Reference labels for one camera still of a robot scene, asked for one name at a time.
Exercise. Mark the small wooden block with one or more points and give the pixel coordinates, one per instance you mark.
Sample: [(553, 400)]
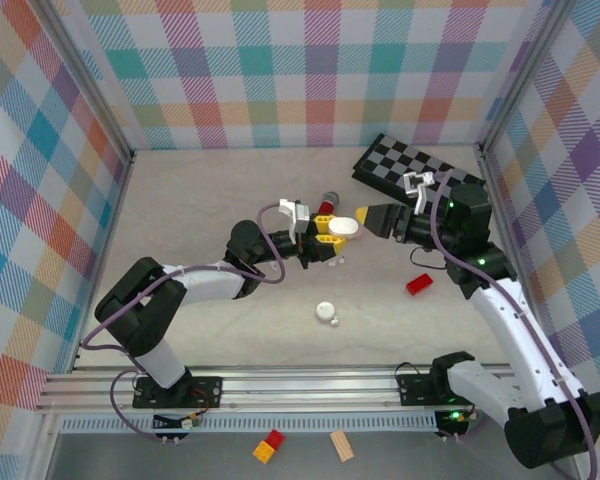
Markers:
[(342, 445)]

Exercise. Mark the black folding chess board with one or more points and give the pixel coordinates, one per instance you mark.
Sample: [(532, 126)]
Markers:
[(390, 160)]

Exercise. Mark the white round puck case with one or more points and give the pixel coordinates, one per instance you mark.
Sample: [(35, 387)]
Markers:
[(325, 311)]

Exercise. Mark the red toy brick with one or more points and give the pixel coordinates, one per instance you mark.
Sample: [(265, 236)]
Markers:
[(275, 437)]

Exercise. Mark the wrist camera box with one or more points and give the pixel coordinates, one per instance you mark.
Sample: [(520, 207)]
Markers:
[(420, 192), (302, 218)]

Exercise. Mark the aluminium corner post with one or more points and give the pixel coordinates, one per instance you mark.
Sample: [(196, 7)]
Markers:
[(522, 75), (85, 80)]

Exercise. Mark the red plastic block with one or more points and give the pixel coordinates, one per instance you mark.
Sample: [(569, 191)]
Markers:
[(420, 284)]

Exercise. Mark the small electronics board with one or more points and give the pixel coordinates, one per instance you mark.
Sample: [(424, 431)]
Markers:
[(177, 422), (452, 417)]

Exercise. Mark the white earbud charging case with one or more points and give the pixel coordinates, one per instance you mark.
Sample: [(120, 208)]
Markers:
[(343, 227)]

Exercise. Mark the small right electronics board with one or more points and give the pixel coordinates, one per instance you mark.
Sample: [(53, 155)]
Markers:
[(452, 417)]

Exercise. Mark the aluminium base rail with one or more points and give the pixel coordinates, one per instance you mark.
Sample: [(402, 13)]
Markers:
[(305, 387)]

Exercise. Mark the small left electronics board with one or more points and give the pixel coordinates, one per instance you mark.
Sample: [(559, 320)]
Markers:
[(177, 422)]

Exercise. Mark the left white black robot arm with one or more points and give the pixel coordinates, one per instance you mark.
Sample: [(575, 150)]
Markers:
[(205, 282)]

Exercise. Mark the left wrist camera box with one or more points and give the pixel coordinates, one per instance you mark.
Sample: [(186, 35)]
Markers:
[(302, 218)]

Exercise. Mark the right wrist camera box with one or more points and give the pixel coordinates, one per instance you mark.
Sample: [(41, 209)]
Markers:
[(420, 192)]

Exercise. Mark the aluminium right corner post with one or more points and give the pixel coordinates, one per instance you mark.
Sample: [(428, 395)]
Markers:
[(522, 75)]

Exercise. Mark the yellow toy brick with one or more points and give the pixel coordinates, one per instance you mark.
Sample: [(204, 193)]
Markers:
[(264, 451)]

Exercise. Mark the aluminium left corner post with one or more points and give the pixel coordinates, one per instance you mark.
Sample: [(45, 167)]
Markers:
[(85, 80)]

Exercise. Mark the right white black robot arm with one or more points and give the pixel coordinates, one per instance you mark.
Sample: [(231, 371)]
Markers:
[(520, 330)]

